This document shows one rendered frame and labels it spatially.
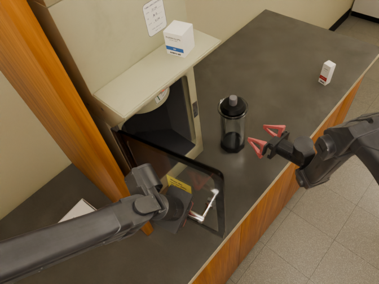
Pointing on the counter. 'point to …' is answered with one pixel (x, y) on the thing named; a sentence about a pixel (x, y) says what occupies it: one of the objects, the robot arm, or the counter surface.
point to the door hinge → (117, 137)
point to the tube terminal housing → (109, 52)
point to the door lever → (200, 214)
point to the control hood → (148, 79)
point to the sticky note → (178, 184)
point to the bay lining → (163, 115)
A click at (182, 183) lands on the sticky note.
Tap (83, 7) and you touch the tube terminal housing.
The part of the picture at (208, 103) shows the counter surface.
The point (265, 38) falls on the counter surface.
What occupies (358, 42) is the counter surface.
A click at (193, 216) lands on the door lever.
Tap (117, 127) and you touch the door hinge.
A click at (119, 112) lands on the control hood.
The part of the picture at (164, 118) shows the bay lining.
